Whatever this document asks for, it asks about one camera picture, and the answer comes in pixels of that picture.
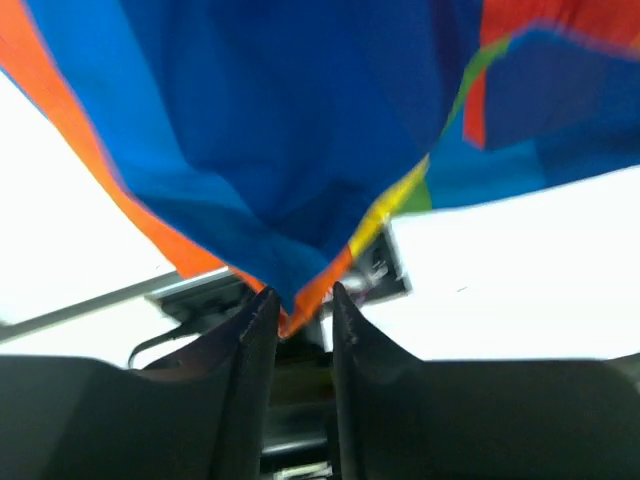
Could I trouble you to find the rainbow striped shorts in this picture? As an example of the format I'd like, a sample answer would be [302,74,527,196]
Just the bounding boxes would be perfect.
[1,1,639,337]

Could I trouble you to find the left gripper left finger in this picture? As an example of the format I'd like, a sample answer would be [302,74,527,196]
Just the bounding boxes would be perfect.
[1,289,279,479]

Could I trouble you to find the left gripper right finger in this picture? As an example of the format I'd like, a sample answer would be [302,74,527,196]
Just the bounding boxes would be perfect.
[333,284,639,479]

